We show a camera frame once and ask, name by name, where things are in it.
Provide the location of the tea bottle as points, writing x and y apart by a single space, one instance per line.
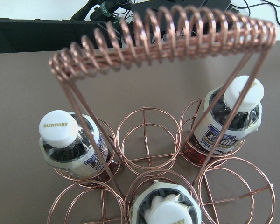
246 121
165 203
65 146

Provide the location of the copper wire bottle rack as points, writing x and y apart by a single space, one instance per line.
176 32

